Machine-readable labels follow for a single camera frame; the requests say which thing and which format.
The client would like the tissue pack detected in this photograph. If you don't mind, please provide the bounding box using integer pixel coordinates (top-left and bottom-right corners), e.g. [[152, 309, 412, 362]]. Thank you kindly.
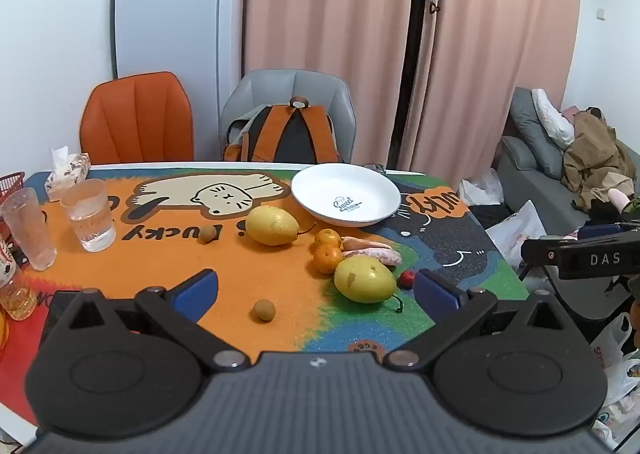
[[45, 146, 91, 202]]

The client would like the short clear drinking glass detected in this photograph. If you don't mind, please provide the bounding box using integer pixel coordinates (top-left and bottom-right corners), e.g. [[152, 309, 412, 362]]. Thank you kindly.
[[60, 179, 117, 253]]

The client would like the yellow pear with brown mark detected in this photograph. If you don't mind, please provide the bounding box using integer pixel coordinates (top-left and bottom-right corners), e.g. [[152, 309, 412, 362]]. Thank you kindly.
[[334, 256, 404, 313]]

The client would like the white round plate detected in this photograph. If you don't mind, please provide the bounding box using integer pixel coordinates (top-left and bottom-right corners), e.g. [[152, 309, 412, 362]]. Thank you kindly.
[[291, 164, 402, 227]]

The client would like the brown jacket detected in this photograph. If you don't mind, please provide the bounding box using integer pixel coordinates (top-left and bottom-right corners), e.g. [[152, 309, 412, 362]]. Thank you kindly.
[[562, 108, 639, 213]]

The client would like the white plastic bag on sofa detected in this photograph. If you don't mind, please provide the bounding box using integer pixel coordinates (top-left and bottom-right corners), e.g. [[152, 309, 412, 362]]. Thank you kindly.
[[531, 88, 576, 149]]

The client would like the orange and black backpack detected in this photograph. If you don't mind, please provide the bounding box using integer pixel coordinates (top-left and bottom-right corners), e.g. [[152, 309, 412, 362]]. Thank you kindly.
[[223, 96, 346, 165]]

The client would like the tall clear drinking glass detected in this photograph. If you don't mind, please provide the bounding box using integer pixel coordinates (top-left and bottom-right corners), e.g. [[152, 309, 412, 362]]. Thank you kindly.
[[0, 187, 57, 271]]

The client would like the red plastic basket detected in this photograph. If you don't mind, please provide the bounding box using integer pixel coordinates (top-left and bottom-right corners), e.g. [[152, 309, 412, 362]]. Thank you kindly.
[[0, 171, 27, 205]]

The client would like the clear bottle with yellow liquid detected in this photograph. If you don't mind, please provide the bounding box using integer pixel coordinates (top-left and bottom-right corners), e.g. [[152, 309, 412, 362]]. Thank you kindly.
[[0, 239, 39, 321]]

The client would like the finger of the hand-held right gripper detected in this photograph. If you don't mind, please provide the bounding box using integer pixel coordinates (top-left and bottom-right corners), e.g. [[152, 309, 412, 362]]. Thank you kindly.
[[577, 225, 640, 241], [520, 234, 562, 267]]

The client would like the pink curtain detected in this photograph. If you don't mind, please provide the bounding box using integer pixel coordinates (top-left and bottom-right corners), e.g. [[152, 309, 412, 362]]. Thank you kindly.
[[400, 0, 584, 175], [222, 0, 418, 171]]

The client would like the printed cat table mat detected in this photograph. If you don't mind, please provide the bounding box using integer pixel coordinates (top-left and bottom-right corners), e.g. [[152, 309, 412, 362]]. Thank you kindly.
[[0, 168, 530, 435]]

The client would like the white refrigerator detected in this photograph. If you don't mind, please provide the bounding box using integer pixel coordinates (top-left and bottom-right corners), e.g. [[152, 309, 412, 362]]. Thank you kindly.
[[114, 0, 247, 165]]

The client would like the orange chair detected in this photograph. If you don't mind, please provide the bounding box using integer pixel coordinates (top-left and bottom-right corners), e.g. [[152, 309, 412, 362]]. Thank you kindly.
[[79, 72, 195, 165]]

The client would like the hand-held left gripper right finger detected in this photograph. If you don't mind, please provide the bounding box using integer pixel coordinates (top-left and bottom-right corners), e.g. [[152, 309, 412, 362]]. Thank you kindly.
[[384, 268, 584, 371]]

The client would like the grey chair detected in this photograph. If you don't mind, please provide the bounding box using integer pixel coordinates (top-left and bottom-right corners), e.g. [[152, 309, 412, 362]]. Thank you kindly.
[[219, 70, 357, 163]]

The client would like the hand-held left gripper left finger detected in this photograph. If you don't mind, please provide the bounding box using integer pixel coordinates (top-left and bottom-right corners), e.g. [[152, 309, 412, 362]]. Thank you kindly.
[[54, 269, 252, 371]]

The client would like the grey sofa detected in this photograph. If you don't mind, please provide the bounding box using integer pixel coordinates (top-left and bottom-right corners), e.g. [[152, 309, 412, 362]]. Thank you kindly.
[[495, 86, 640, 329]]

